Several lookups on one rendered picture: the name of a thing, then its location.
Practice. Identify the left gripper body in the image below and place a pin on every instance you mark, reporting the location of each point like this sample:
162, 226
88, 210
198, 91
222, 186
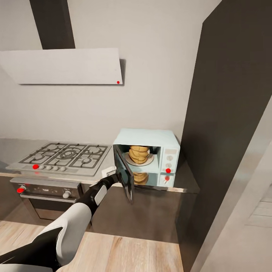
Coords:
112, 179

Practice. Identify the fridge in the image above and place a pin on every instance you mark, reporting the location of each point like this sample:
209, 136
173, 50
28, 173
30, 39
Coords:
227, 142

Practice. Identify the microwave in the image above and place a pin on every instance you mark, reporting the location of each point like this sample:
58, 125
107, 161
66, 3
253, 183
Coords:
164, 153

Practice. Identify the burner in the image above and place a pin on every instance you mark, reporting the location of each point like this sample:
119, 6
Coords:
65, 158

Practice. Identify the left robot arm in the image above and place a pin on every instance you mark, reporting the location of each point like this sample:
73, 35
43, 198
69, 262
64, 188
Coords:
57, 244

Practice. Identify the oven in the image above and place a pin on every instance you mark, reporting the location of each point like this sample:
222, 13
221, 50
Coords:
47, 200

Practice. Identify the popcorn bag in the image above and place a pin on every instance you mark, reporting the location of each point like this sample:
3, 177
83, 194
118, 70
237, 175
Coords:
139, 153

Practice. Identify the range hood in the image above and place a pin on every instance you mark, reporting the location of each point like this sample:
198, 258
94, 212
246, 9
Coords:
59, 62

